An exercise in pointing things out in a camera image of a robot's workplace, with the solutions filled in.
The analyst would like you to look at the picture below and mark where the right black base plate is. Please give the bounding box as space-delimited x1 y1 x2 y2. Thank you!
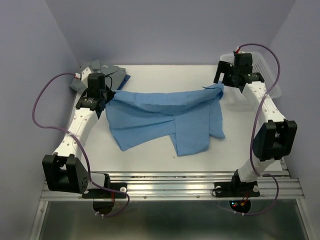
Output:
211 181 260 199

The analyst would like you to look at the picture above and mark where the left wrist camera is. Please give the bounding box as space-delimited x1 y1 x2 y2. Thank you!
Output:
83 73 106 91

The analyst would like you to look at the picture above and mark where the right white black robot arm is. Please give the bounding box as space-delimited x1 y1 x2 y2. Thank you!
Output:
212 60 298 198

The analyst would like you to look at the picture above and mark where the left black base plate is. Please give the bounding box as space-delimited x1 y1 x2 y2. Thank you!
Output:
82 182 127 199

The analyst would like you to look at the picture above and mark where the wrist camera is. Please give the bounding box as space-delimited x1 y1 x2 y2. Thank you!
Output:
83 73 106 91
233 53 253 74

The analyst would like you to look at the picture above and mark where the light blue long sleeve shirt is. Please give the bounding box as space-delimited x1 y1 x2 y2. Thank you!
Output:
105 83 225 157

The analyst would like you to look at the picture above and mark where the folded grey button shirt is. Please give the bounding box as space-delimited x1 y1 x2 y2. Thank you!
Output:
69 59 127 93

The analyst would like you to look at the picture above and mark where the aluminium mounting rail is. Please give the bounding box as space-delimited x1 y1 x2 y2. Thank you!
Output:
39 171 306 201

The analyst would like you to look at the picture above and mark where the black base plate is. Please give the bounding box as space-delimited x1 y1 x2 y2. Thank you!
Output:
211 181 260 199
82 182 127 199

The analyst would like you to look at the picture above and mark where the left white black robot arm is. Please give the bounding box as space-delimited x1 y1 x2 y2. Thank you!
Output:
42 86 115 194

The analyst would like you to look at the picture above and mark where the white plastic mesh basket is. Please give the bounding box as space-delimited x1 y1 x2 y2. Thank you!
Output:
219 51 282 101

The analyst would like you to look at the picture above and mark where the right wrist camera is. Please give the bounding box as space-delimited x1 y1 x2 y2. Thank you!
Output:
233 53 253 74

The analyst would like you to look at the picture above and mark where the folded blue plaid shirt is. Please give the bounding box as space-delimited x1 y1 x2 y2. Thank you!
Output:
117 74 131 90

